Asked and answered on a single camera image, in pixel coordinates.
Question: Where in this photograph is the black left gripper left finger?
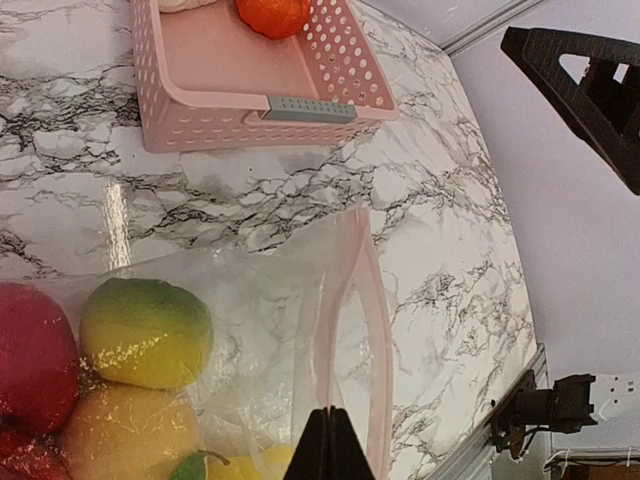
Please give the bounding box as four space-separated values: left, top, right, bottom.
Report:
284 408 330 480

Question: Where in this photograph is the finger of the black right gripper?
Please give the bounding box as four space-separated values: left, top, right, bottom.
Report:
500 27 639 194

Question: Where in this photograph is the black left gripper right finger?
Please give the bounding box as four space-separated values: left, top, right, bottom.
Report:
329 407 375 480

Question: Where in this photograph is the yellow fake lemon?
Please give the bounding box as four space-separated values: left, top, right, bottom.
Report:
207 445 294 480

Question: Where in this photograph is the clear zip top bag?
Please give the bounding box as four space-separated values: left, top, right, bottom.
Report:
1 208 393 479

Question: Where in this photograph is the peach fake fruit with leaf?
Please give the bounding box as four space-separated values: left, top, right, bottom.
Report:
58 384 230 479

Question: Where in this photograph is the orange fake pumpkin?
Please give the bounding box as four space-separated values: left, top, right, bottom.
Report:
235 0 311 40

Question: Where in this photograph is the orange red fake fruit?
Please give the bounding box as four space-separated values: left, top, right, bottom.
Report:
1 430 70 480

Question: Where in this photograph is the red fake pepper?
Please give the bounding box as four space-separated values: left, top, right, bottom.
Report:
1 282 79 436

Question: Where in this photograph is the pink perforated plastic basket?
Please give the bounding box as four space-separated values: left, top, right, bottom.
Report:
130 1 398 153

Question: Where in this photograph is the front aluminium rail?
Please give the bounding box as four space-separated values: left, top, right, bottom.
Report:
429 343 547 479

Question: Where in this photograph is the right aluminium frame post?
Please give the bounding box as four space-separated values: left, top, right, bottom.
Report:
441 0 544 56

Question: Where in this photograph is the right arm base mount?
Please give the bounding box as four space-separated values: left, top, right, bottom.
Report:
489 385 551 460

